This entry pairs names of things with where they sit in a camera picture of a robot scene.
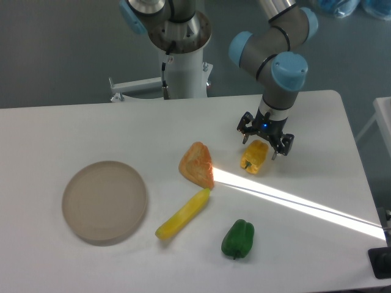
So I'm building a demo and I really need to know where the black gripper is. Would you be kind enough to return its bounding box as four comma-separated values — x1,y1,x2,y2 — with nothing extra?
236,110,294,160

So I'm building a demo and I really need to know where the yellow bell pepper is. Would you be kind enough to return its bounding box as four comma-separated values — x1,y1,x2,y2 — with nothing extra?
240,140,269,175

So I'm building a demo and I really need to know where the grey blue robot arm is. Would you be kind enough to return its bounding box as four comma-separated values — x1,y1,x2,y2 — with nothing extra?
119,1,318,156

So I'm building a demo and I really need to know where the green bell pepper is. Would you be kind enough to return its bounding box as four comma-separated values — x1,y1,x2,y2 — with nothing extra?
221,219,255,259

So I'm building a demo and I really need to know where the orange bread slice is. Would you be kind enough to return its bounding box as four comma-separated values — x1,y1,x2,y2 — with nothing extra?
178,142,214,189

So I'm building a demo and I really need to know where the yellow corn cob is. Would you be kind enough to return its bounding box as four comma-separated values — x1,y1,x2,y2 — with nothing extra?
155,188,211,241

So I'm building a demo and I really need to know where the white side table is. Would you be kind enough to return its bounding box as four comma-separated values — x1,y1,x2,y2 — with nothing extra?
355,97,390,147

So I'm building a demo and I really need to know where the blue plastic bag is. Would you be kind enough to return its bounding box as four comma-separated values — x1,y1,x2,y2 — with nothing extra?
310,0,390,21

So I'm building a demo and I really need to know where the black device at edge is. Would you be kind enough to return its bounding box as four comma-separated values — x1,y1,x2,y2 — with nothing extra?
367,207,391,279

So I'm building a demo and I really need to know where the beige round plate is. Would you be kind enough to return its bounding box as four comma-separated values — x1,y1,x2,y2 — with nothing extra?
62,161,148,246

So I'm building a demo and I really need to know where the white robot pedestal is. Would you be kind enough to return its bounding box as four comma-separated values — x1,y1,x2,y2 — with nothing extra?
109,11,213,102

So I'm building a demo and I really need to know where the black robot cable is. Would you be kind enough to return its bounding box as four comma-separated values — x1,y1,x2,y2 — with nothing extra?
160,40,177,100

